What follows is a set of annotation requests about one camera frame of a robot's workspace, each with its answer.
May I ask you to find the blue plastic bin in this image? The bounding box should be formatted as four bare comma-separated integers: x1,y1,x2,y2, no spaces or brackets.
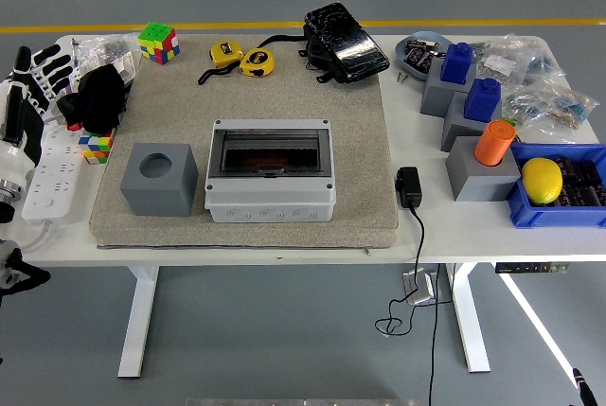
505,142,606,230

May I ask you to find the black adapter cord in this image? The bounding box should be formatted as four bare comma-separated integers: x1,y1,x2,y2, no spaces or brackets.
375,205,455,406

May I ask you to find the yellow lemon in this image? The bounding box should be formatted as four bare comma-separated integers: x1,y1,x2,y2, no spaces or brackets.
521,157,564,206

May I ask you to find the small black capacitor pile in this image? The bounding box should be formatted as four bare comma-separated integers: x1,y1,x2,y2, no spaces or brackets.
404,38,439,71

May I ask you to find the shiny black pouch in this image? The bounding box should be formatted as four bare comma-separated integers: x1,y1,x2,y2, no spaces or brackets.
258,1,391,85

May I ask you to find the blue block battery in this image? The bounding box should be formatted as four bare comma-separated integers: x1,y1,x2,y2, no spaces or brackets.
463,78,503,124
439,42,476,84

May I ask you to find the blue-grey dish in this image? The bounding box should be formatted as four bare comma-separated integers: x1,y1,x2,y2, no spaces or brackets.
395,30,456,81

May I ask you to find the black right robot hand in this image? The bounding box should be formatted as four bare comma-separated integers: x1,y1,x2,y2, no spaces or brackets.
571,367,597,406

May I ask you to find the grey-brown mat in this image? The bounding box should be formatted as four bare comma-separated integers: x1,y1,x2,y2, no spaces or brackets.
88,34,400,250

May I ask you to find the clear bag of blue parts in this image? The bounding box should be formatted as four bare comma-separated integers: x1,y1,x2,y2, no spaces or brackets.
519,34,570,90

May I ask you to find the clear bag with white label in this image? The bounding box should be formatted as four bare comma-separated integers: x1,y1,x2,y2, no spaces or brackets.
474,39,527,90

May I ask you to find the white power strip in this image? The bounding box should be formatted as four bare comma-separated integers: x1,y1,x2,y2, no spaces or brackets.
22,124,101,225

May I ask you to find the black power adapter plug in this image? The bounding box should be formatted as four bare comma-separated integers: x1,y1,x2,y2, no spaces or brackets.
395,167,423,210

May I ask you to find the silver metal bracket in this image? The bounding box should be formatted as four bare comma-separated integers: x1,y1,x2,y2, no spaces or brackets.
401,271,437,307

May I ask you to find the yellow tape measure with strap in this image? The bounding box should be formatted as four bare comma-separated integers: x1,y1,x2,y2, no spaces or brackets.
197,41,246,86

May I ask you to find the grey block holder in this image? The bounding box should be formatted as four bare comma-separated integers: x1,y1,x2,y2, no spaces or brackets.
445,135,522,203
440,91,503,153
420,58,477,118

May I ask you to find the black glove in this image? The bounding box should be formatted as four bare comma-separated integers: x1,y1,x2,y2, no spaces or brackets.
56,63,130,135

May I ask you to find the grey block with round hole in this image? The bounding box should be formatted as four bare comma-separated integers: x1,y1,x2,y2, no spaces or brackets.
119,142,199,217

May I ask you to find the clear bag of small hardware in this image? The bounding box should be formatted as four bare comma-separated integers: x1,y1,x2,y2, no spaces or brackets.
70,34,143,85

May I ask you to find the small white socket box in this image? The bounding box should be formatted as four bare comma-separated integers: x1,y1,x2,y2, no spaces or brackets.
113,54,138,83

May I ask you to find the orange cylinder battery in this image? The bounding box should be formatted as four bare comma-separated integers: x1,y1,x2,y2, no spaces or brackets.
234,152,290,168
473,119,516,167

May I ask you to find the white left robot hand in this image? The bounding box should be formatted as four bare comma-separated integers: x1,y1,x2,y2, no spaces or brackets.
0,44,78,188

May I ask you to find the black table control panel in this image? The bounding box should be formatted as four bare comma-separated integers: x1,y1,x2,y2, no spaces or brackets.
494,261,570,274

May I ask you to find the white table leg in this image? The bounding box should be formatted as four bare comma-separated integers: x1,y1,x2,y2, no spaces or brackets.
116,264,160,379
444,262,491,374

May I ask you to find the smoky transparent box lid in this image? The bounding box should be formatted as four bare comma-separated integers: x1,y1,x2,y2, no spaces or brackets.
215,129,330,178

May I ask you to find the grey electrical enclosure box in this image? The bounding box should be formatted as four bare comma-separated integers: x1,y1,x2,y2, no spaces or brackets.
204,117,337,223

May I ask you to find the rubik's cube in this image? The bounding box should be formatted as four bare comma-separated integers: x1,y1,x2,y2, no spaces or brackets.
137,21,181,66
78,129,117,166

